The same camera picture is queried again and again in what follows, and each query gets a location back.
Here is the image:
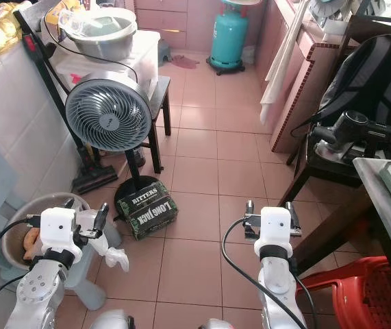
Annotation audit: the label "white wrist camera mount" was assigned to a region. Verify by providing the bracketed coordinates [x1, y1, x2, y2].
[40, 208, 84, 256]
[254, 207, 296, 258]

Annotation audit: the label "large metal pot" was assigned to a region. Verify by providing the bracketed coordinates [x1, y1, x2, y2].
[58, 8, 138, 62]

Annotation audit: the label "red slippers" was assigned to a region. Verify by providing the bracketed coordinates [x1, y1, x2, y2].
[168, 55, 200, 69]

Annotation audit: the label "teal gas cylinder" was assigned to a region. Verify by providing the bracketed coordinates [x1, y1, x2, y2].
[207, 0, 251, 75]

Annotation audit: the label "silver robot knee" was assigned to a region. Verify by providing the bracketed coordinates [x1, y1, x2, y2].
[91, 310, 127, 329]
[199, 319, 234, 329]

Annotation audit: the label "dark wooden chair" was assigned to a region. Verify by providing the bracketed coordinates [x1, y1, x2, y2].
[277, 14, 391, 206]

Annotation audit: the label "silver right robot knee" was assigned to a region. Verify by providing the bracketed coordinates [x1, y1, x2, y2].
[199, 319, 234, 329]

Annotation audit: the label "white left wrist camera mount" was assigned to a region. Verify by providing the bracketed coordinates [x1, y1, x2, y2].
[40, 208, 84, 256]

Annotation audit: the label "black backpack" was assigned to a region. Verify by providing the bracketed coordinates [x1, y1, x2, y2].
[318, 34, 391, 128]

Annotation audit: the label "red plastic stool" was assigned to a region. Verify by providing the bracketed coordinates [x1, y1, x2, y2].
[297, 256, 391, 329]

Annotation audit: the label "grey round standing fan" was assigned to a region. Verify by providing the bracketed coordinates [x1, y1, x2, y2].
[65, 71, 165, 210]

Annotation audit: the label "black stick vacuum cleaner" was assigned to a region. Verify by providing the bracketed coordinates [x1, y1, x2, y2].
[14, 10, 118, 196]

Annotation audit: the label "silver left robot knee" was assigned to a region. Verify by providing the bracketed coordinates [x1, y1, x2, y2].
[91, 310, 127, 329]

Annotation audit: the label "black side table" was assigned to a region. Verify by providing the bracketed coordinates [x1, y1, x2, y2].
[132, 75, 172, 175]

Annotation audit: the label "black green Long Jack box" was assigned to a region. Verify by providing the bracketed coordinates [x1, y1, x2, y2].
[120, 182, 179, 241]

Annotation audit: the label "yellow plastic bag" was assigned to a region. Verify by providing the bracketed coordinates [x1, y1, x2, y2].
[0, 3, 26, 59]

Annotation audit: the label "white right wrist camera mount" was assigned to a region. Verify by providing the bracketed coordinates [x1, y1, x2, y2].
[254, 207, 296, 258]

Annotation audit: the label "pink cabinet board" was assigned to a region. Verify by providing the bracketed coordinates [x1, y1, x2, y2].
[269, 31, 350, 153]

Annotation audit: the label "white plastic bag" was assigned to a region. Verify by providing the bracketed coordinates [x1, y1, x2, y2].
[103, 247, 131, 272]

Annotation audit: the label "white boxy appliance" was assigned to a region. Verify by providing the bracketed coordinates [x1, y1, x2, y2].
[45, 31, 162, 94]

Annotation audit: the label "grey plastic bucket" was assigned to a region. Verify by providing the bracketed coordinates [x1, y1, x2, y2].
[2, 193, 93, 269]

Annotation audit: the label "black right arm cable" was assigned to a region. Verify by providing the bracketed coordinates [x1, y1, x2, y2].
[223, 217, 316, 329]

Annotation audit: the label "grey marble dining table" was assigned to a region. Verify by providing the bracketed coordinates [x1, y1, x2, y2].
[291, 156, 391, 316]

